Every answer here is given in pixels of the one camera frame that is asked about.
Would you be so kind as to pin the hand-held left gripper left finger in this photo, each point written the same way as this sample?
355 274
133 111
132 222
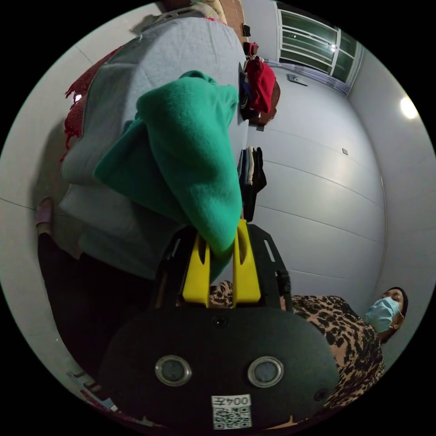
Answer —
196 276

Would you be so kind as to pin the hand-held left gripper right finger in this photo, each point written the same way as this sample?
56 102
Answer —
246 272

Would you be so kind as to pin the green sweatshirt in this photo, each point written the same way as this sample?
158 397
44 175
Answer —
184 160

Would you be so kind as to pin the stack of folded dark clothes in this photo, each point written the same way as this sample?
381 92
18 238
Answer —
252 184

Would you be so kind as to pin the person's body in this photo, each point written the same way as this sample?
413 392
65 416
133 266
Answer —
347 340

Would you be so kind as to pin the heap of red clothes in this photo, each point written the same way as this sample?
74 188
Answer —
260 85

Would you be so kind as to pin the round white lamp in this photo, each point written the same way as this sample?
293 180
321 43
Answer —
408 107

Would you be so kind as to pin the window with white frame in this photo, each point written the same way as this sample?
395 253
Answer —
306 35

